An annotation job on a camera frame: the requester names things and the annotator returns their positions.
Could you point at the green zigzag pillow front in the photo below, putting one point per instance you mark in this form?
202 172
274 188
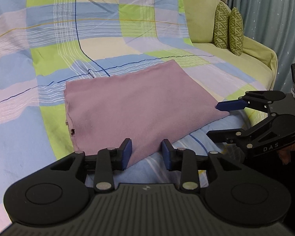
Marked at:
236 32

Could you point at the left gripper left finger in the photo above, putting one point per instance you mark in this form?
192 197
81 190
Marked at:
102 165

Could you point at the checkered blue green sheet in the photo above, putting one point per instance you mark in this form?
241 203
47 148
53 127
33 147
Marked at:
46 43

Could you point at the person's right hand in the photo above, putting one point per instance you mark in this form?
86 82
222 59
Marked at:
285 153

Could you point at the blue starry curtain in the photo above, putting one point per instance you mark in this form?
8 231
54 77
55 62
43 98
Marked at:
272 23

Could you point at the purple shirt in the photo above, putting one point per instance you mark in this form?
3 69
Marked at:
147 106

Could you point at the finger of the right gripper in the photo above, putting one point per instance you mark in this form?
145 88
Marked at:
257 100
244 138

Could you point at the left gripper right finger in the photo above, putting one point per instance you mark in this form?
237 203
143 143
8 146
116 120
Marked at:
188 163

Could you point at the green sofa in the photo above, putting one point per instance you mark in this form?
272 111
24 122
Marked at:
237 63

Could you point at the green zigzag pillow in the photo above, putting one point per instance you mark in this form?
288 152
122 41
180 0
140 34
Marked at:
236 32
221 26

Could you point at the green zigzag pillow rear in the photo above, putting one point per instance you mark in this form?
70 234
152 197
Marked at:
221 26

